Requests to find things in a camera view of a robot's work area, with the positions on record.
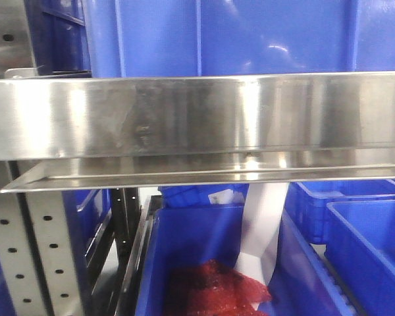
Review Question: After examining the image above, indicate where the blue bin on shelf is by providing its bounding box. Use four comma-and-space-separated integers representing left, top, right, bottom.
82, 1, 395, 77

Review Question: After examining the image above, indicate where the blue bin with red bag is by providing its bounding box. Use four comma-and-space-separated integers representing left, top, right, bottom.
135, 205, 356, 315

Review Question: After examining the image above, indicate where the red mesh bag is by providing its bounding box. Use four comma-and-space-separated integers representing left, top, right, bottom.
163, 259, 272, 315

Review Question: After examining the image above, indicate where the perforated steel shelf upright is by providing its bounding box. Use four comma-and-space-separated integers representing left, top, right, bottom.
0, 1, 92, 315

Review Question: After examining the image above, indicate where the dark blue bin upper left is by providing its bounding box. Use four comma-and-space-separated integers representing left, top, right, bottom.
24, 1, 91, 75

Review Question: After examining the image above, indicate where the stainless steel shelf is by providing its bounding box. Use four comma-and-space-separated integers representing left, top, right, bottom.
0, 72, 395, 193

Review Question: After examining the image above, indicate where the blue bin behind right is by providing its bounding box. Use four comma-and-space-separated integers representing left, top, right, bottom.
284, 179, 395, 245

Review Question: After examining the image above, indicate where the black lower rack frame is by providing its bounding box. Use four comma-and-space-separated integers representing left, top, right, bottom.
86, 188, 162, 315

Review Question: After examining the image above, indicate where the blue bin lower right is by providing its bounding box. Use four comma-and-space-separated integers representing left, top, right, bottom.
325, 200, 395, 315

